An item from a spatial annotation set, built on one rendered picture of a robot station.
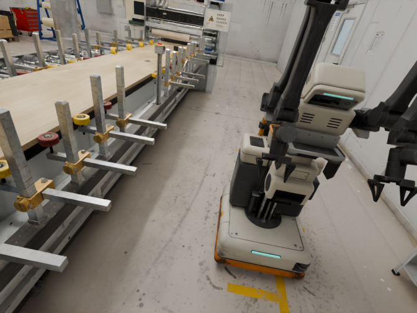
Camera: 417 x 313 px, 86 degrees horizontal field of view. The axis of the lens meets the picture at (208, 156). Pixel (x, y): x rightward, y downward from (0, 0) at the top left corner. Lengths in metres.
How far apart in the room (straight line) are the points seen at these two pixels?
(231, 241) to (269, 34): 10.53
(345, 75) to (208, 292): 1.42
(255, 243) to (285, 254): 0.20
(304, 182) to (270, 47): 10.43
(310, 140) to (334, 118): 0.14
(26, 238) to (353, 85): 1.37
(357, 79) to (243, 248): 1.12
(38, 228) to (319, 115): 1.25
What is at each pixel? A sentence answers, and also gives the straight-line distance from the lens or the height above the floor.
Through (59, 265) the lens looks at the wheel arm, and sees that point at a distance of 0.79.
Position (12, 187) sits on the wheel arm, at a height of 0.83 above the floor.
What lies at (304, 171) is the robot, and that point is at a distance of 1.27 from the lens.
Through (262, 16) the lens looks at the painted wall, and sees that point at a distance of 11.43.
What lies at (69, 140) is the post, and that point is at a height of 0.95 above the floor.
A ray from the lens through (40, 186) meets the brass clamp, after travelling 1.07.
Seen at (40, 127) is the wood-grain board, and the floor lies 0.90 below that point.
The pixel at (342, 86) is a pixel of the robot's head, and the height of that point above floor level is 1.32.
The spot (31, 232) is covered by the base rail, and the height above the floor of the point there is 0.70.
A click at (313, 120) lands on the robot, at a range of 1.14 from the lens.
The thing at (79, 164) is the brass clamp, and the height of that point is 0.81.
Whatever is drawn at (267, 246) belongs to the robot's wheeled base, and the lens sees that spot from 1.61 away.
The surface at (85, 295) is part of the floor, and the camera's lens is 1.70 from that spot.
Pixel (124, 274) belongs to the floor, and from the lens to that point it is 1.72.
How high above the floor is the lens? 1.48
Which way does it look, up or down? 32 degrees down
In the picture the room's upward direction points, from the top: 10 degrees clockwise
